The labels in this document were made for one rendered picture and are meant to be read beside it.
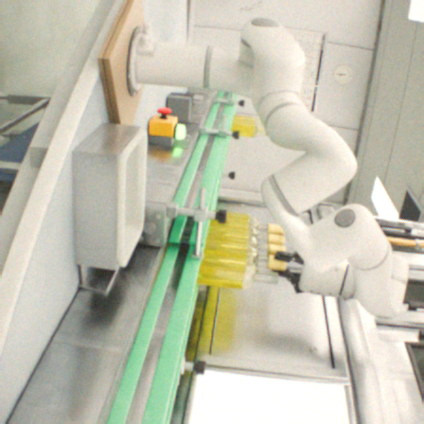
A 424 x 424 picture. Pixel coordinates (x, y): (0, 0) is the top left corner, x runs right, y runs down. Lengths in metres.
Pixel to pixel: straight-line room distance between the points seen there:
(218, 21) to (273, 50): 6.04
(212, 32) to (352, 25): 1.95
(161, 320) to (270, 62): 0.50
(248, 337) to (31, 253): 0.60
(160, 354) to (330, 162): 0.42
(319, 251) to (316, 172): 0.13
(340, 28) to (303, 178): 6.22
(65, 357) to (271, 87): 0.58
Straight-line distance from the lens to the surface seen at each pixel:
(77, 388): 0.74
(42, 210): 0.73
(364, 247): 0.86
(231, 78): 1.01
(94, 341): 0.82
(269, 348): 1.12
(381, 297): 0.98
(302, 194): 0.82
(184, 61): 1.01
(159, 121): 1.38
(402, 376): 1.22
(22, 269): 0.70
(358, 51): 7.06
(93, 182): 0.82
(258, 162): 7.32
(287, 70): 0.88
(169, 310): 0.92
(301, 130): 0.81
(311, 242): 0.84
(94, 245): 0.87
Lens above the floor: 1.02
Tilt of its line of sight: 3 degrees down
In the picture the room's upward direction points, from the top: 97 degrees clockwise
